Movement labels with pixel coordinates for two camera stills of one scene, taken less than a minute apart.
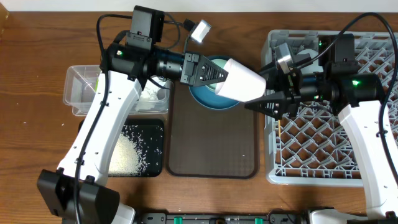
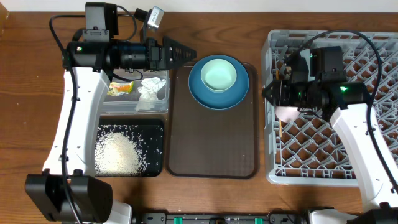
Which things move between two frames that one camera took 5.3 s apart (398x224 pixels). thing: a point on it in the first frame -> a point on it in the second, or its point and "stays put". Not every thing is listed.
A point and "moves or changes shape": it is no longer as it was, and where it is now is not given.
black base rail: x=285 y=217 stays put
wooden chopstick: x=279 y=128 stays put
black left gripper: x=188 y=65 -> x=153 y=49
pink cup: x=243 y=83 moves or changes shape
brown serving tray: x=203 y=142 stays put
